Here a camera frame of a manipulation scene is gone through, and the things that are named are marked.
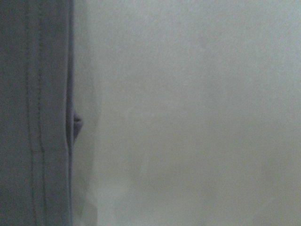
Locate brown t-shirt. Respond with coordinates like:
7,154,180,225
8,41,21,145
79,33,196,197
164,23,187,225
0,0,82,226

